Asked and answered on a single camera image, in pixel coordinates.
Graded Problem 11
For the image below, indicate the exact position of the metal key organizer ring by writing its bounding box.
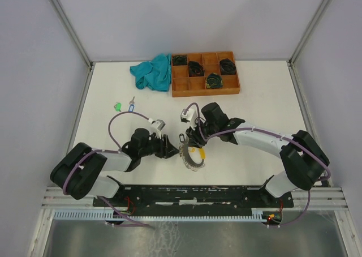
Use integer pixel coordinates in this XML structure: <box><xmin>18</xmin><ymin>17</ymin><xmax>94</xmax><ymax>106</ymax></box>
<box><xmin>178</xmin><ymin>142</ymin><xmax>206</xmax><ymax>172</ymax></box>

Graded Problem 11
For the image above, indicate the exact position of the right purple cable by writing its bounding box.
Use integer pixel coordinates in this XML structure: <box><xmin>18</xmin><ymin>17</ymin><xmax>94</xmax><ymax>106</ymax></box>
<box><xmin>182</xmin><ymin>102</ymin><xmax>332</xmax><ymax>181</ymax></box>

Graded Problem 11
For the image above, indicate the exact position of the rolled dark sock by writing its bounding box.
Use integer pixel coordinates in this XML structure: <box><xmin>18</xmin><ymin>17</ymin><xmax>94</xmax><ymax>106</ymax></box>
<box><xmin>172</xmin><ymin>55</ymin><xmax>187</xmax><ymax>66</ymax></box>

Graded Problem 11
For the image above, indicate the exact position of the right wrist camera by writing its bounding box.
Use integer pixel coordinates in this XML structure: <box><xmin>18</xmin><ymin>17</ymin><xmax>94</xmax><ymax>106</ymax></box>
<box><xmin>180</xmin><ymin>108</ymin><xmax>199</xmax><ymax>130</ymax></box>

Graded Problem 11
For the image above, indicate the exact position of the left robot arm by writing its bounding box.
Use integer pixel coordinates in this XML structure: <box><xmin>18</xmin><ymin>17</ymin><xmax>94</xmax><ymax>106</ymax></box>
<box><xmin>50</xmin><ymin>128</ymin><xmax>179</xmax><ymax>206</ymax></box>

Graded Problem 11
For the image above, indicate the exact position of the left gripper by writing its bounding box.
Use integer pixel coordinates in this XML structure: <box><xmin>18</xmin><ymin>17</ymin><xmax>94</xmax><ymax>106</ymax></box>
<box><xmin>139</xmin><ymin>131</ymin><xmax>179</xmax><ymax>159</ymax></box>

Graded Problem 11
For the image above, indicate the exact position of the white cable duct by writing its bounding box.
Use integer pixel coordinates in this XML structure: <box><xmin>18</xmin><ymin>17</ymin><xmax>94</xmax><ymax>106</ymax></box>
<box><xmin>53</xmin><ymin>209</ymin><xmax>266</xmax><ymax>222</ymax></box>

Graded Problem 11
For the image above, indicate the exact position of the green tag key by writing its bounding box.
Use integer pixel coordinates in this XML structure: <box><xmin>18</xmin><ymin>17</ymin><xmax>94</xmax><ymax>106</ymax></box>
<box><xmin>114</xmin><ymin>102</ymin><xmax>122</xmax><ymax>112</ymax></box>

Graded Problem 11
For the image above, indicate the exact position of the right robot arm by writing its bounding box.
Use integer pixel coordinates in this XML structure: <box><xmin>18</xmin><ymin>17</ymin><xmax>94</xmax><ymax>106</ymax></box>
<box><xmin>180</xmin><ymin>102</ymin><xmax>331</xmax><ymax>207</ymax></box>

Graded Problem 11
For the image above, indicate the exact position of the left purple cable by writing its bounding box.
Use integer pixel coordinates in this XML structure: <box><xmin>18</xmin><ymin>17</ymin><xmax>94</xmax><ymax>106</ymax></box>
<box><xmin>62</xmin><ymin>111</ymin><xmax>155</xmax><ymax>195</ymax></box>

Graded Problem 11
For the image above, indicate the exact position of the rolled black orange sock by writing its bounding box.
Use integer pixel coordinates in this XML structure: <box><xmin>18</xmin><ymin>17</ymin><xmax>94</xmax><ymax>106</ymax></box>
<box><xmin>188</xmin><ymin>61</ymin><xmax>204</xmax><ymax>77</ymax></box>

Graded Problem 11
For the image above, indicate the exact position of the blue tag key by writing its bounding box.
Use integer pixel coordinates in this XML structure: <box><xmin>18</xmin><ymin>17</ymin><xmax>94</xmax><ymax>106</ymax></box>
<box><xmin>128</xmin><ymin>96</ymin><xmax>135</xmax><ymax>112</ymax></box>

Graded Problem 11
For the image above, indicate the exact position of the purple cable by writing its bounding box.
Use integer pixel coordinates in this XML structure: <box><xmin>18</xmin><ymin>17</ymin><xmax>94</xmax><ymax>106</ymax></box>
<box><xmin>62</xmin><ymin>111</ymin><xmax>155</xmax><ymax>195</ymax></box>
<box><xmin>182</xmin><ymin>102</ymin><xmax>332</xmax><ymax>181</ymax></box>

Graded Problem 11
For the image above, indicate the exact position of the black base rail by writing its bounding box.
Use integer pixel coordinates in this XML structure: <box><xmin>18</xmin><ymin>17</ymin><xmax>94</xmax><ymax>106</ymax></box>
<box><xmin>108</xmin><ymin>184</ymin><xmax>294</xmax><ymax>217</ymax></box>

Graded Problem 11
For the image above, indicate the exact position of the teal cloth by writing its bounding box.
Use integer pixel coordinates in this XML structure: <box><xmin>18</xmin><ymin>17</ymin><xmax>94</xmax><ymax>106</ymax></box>
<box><xmin>130</xmin><ymin>54</ymin><xmax>171</xmax><ymax>92</ymax></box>

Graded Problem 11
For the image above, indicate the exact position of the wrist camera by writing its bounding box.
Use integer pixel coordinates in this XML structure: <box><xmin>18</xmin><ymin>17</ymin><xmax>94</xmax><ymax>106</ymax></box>
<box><xmin>180</xmin><ymin>108</ymin><xmax>199</xmax><ymax>130</ymax></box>
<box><xmin>148</xmin><ymin>118</ymin><xmax>165</xmax><ymax>138</ymax></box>

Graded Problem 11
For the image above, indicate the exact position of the black tag key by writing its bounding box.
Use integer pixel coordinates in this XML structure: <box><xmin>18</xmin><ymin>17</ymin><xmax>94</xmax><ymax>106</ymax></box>
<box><xmin>179</xmin><ymin>134</ymin><xmax>185</xmax><ymax>143</ymax></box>

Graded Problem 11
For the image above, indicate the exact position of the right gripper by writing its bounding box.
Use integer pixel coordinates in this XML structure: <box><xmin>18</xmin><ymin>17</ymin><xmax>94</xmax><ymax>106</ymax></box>
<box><xmin>186</xmin><ymin>117</ymin><xmax>218</xmax><ymax>149</ymax></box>

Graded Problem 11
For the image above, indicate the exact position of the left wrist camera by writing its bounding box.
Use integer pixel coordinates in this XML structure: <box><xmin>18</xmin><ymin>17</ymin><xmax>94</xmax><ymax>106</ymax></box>
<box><xmin>148</xmin><ymin>118</ymin><xmax>165</xmax><ymax>138</ymax></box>

